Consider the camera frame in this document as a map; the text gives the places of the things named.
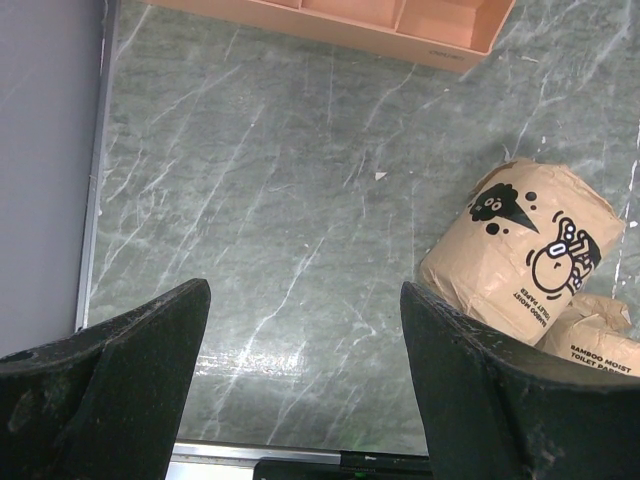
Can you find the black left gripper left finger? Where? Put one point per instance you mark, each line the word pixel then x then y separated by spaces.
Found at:
pixel 107 401

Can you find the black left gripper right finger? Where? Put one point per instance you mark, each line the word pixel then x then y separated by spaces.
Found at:
pixel 493 407

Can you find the kraft wrapped toilet paper roll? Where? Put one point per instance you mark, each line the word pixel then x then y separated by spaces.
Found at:
pixel 526 243
pixel 592 331

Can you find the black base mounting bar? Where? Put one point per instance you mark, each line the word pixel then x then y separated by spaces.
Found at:
pixel 345 465

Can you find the orange plastic file organizer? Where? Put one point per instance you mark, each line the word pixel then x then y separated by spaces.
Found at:
pixel 452 35

